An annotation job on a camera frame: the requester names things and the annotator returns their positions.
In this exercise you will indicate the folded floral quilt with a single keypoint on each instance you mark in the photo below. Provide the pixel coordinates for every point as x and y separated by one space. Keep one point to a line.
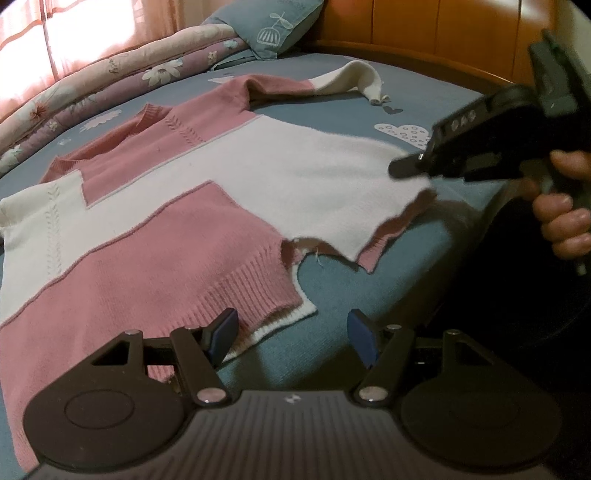
108 82

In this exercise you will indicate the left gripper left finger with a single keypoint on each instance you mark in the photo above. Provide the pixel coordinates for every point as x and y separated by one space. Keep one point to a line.
130 399

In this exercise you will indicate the teal pillow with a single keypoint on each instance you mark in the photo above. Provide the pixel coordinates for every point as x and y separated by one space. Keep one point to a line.
269 27

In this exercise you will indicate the person's right hand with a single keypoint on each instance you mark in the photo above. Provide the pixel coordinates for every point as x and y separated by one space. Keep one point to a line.
566 227

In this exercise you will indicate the wooden headboard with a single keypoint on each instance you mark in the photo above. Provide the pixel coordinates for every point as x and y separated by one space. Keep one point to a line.
477 44

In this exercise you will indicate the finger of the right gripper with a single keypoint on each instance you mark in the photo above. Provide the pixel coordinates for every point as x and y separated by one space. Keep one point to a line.
452 152

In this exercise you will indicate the teal floral bed sheet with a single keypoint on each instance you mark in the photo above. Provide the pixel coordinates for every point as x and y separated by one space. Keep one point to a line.
310 353

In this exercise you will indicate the pink window curtain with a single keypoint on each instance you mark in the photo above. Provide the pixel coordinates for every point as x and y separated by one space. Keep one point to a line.
42 42

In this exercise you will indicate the pink and white knit sweater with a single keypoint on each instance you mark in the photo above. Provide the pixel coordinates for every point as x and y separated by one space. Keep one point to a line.
184 211

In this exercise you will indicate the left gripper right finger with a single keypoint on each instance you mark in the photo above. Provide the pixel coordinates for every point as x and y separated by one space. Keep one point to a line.
451 401

